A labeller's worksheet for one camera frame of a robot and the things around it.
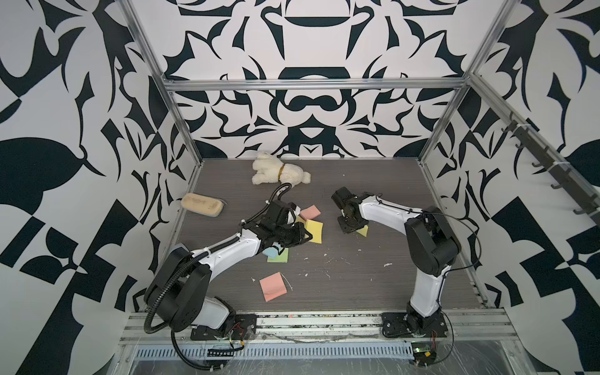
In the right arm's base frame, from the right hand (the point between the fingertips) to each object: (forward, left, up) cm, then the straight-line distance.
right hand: (349, 222), depth 96 cm
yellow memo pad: (-7, +14, +7) cm, 17 cm away
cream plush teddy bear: (+23, +33, +7) cm, 41 cm away
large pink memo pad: (-24, +29, -1) cm, 38 cm away
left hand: (-9, +16, +9) cm, 20 cm away
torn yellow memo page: (-7, -3, +6) cm, 9 cm away
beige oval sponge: (+8, +61, +3) cm, 61 cm away
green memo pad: (-15, +26, 0) cm, 30 cm away
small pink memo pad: (+5, +16, 0) cm, 16 cm away
